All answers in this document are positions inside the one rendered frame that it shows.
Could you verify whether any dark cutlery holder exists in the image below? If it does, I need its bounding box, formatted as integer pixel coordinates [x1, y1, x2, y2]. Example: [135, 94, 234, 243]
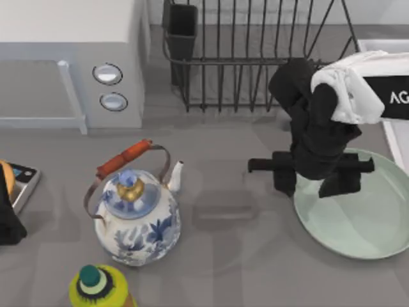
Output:
[162, 0, 199, 86]

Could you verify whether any grey kitchen scale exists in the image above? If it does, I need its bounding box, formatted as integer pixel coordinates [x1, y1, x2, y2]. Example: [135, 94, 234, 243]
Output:
[5, 162, 42, 216]

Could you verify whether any large microwave knob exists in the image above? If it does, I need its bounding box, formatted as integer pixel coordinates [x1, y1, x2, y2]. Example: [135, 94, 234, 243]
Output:
[91, 62, 124, 86]

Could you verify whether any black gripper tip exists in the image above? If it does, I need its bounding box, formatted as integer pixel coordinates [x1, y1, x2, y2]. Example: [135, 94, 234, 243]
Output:
[0, 166, 28, 246]

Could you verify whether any black wire dish rack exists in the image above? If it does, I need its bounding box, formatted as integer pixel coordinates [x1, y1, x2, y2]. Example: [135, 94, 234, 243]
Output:
[162, 0, 360, 113]

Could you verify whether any orange round fruit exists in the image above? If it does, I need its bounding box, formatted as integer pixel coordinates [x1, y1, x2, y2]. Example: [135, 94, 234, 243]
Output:
[0, 160, 17, 196]

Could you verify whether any pale green plate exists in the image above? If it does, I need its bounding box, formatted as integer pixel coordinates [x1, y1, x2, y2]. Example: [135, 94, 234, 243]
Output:
[293, 147, 409, 261]

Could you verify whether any green bottle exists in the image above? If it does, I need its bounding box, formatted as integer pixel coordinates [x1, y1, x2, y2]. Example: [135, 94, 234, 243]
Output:
[68, 264, 139, 307]

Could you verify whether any microwave oven door handle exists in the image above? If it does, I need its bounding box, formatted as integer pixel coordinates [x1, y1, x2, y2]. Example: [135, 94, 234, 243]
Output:
[56, 60, 88, 135]

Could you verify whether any pale microwave oven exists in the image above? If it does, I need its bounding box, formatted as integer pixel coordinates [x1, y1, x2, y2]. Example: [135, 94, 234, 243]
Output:
[0, 0, 151, 136]

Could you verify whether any blue and white teapot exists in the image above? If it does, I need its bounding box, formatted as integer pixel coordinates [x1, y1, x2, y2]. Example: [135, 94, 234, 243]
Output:
[83, 138, 186, 267]

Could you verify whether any small microwave knob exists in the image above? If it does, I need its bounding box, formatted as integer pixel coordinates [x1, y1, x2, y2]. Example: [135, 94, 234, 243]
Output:
[99, 91, 129, 113]

